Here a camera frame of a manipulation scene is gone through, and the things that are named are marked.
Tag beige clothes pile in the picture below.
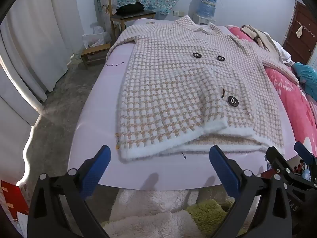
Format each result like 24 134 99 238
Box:
241 25 276 52

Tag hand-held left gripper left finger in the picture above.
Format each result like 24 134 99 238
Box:
27 144 112 238

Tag small wooden stool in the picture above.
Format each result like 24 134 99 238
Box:
81 43 111 70

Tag wooden chair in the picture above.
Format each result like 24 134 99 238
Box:
105 0 156 41

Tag white water dispenser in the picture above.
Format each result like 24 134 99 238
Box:
193 13 216 26

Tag brown door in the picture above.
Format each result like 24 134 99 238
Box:
282 0 317 65

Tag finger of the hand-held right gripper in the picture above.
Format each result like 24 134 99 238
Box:
294 141 317 168
266 146 290 180

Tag white fluffy rug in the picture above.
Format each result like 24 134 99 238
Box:
103 188 238 238

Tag white plastic bags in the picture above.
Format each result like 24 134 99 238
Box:
82 25 112 49

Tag black bag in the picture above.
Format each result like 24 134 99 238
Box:
116 2 145 15

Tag bed with lilac sheet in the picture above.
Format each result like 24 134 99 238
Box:
67 17 305 191

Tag white curtain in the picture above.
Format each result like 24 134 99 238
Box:
0 0 85 127

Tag pink floral blanket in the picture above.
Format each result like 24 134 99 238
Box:
225 25 317 179

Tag red box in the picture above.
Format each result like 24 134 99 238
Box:
0 180 30 215

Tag green fluffy rug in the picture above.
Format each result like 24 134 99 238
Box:
186 200 236 231

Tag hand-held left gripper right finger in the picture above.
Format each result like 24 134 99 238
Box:
209 145 294 238

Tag white cloth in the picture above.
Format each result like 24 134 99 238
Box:
265 32 294 63

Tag teal garment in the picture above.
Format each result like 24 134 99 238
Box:
292 63 317 102

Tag beige houndstooth fuzzy coat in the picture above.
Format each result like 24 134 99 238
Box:
106 15 300 164

